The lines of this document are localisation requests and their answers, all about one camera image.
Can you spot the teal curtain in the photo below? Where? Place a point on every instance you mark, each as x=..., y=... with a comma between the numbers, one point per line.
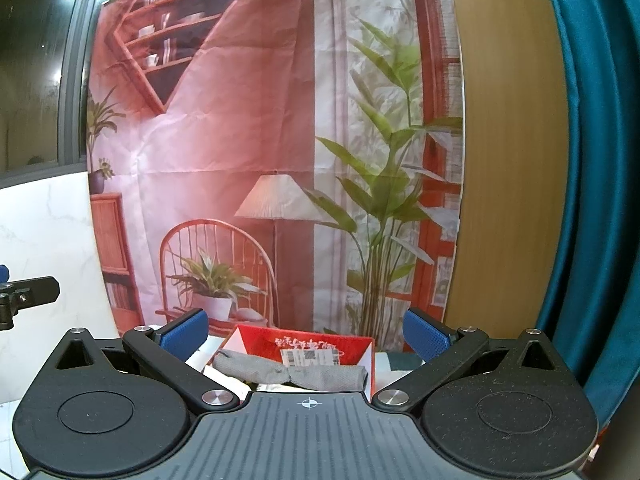
x=600, y=160

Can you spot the printed room scene backdrop cloth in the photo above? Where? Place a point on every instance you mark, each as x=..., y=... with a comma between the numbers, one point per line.
x=240, y=135

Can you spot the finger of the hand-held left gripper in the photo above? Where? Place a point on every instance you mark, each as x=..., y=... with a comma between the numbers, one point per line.
x=35, y=291

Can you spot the wooden panel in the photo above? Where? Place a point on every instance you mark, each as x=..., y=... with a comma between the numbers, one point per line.
x=510, y=135

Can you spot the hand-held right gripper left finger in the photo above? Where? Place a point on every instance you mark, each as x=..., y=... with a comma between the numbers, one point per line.
x=187, y=332

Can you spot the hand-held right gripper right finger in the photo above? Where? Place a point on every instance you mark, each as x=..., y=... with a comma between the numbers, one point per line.
x=425, y=335

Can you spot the red strawberry print cardboard box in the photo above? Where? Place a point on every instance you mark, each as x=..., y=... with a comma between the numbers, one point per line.
x=260, y=342

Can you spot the dark glass window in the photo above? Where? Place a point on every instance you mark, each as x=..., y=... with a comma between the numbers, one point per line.
x=35, y=60

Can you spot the grey knitted cloth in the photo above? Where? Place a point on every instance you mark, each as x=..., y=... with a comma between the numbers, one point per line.
x=325, y=377

